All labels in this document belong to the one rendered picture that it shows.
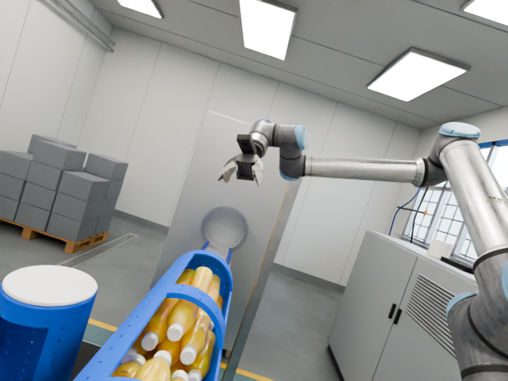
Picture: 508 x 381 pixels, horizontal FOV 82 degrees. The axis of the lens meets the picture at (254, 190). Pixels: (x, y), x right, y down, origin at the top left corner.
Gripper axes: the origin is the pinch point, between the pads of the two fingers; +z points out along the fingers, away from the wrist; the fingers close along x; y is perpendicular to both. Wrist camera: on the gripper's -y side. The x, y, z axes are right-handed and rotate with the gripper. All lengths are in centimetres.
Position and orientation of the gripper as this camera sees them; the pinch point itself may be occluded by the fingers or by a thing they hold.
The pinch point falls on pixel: (238, 180)
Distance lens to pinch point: 90.5
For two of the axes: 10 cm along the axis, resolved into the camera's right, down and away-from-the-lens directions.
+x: -9.7, -1.2, 2.1
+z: -2.4, 6.5, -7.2
